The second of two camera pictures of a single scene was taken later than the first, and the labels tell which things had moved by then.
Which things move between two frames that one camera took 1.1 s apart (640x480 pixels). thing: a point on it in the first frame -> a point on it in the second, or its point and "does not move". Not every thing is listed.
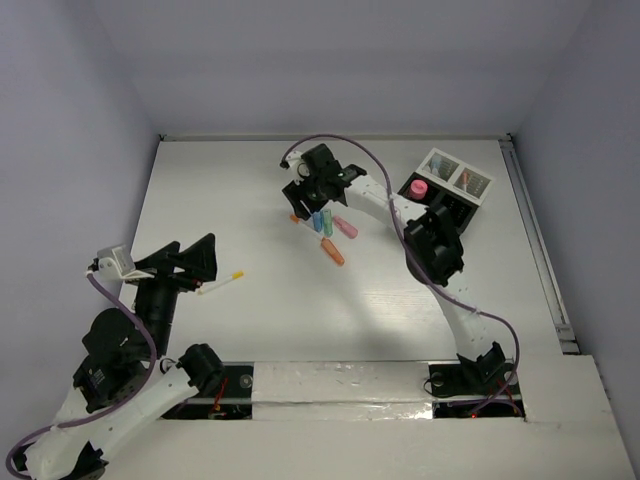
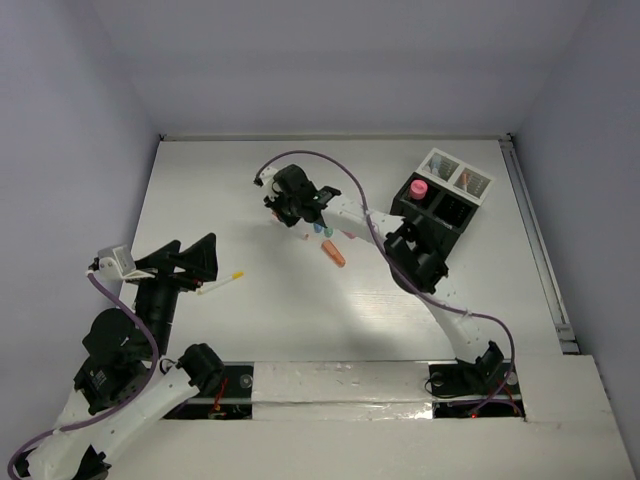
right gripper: x=295 y=193 -> x=276 y=204
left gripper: x=167 y=273 does not move
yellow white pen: x=217 y=283 does not move
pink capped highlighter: x=418 y=189 does not move
